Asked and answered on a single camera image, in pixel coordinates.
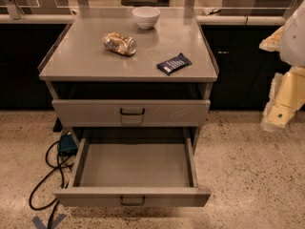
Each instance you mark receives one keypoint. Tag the closed upper grey drawer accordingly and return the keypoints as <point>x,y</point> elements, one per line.
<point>136,113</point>

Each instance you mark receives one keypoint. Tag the white ceramic bowl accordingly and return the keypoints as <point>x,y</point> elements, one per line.
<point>146,17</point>

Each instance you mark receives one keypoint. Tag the grey drawer cabinet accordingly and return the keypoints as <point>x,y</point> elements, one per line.
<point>82,69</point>

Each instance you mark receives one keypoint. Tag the dark blue rxbar wrapper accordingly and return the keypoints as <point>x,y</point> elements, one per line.
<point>174,64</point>

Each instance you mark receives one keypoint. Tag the crushed gold soda can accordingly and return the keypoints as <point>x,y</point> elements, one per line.
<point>118,43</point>

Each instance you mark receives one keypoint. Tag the open lower grey drawer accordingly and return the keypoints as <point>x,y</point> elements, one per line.
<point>144,173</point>

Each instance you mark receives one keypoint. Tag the blue power box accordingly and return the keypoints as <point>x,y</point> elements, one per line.
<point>67,145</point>

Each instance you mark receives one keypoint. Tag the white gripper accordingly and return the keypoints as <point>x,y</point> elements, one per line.
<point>294,43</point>

